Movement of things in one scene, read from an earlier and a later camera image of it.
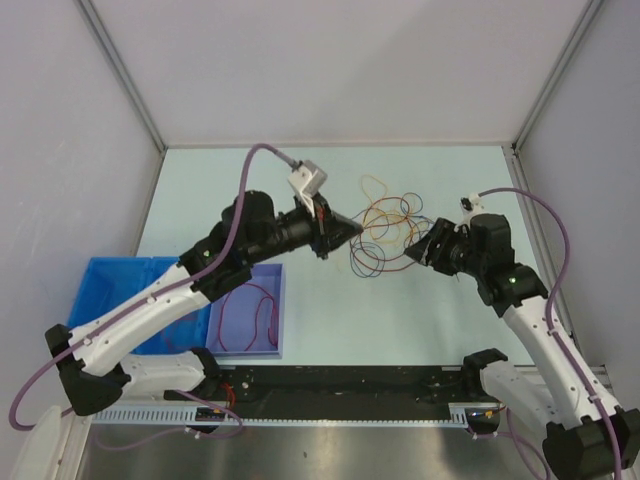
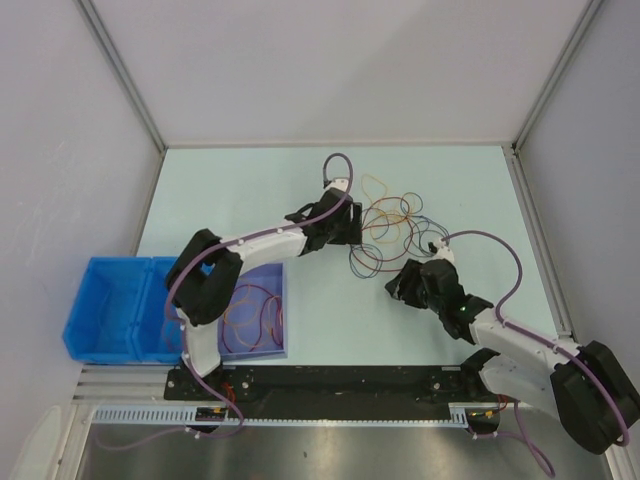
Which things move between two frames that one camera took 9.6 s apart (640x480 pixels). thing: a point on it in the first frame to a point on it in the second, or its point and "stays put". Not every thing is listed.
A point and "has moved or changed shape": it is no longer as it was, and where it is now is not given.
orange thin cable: (360, 240) has moved or changed shape
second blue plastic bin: (107, 283) stays put
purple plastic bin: (249, 323) stays put
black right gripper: (443, 233) to (396, 287)
